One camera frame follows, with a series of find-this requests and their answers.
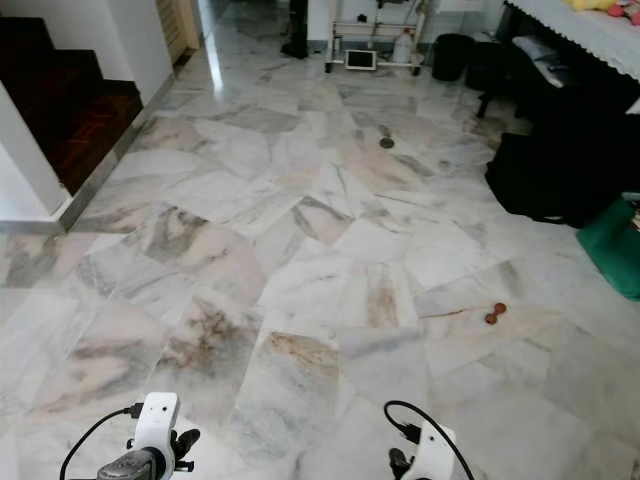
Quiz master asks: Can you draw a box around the green bag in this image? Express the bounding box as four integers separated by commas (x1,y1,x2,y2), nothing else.
576,195,640,301

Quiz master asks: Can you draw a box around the large black bag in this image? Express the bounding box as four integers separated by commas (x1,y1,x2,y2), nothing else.
484,128,640,228

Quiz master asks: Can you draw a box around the dark wooden staircase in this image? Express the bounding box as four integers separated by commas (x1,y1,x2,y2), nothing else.
0,15,144,197

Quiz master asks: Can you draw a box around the white framed tablet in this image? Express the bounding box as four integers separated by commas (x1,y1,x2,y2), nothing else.
344,48,379,72

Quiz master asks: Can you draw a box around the black round bin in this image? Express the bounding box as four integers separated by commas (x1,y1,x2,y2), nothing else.
431,32,477,83

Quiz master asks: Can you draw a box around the light wooden door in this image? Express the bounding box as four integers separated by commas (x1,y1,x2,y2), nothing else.
156,0,202,64

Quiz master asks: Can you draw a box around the white plastic bottle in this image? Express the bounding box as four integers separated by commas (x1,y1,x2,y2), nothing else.
392,27,417,66

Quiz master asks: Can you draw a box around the black floor stand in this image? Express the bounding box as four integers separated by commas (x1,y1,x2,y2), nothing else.
280,0,310,59

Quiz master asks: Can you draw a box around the white metal trolley rack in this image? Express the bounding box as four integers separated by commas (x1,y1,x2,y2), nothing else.
324,0,427,76

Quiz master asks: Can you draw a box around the table with white lace cloth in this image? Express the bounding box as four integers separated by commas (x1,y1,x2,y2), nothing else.
503,0,640,83

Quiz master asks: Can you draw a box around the yellow plush toy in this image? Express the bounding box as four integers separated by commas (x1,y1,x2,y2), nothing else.
564,0,640,17

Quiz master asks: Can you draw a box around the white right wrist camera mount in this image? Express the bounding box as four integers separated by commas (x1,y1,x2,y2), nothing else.
412,424,457,480

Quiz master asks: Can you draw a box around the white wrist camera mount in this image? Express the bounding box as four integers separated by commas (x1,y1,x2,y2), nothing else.
412,424,457,480
135,392,182,467

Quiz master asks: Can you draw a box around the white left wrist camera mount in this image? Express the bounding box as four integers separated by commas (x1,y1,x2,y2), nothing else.
135,392,182,467

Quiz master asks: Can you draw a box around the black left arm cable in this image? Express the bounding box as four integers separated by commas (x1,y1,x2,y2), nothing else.
59,402,142,480

